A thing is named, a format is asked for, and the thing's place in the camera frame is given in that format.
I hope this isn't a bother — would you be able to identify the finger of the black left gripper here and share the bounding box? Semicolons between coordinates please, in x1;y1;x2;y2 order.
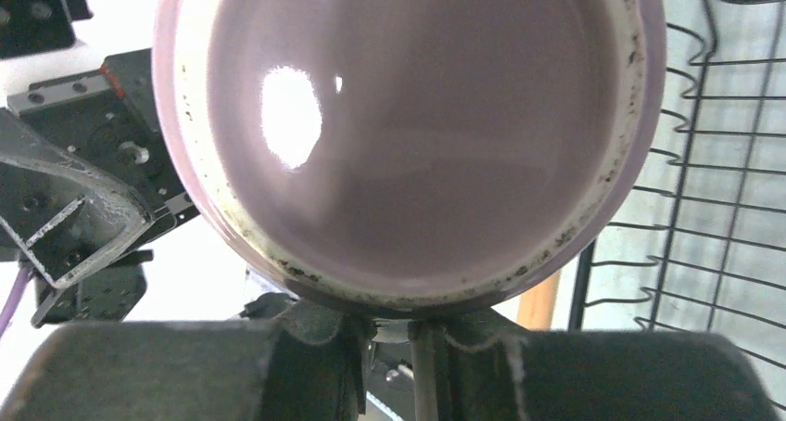
31;249;154;328
1;109;154;289

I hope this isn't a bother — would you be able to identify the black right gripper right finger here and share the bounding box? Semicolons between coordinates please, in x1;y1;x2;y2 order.
410;310;778;420

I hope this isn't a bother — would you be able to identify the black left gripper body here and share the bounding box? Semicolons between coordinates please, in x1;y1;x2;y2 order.
6;48;199;249

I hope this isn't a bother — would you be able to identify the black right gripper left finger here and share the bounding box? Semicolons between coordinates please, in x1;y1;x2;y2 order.
1;301;374;420

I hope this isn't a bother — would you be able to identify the lilac purple mug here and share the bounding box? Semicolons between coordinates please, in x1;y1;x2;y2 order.
152;0;666;319

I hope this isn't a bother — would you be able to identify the left wooden rack handle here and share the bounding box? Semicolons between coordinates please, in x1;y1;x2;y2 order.
516;271;561;330

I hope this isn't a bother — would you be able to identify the black wire dish rack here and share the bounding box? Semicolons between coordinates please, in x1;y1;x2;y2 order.
564;0;785;415

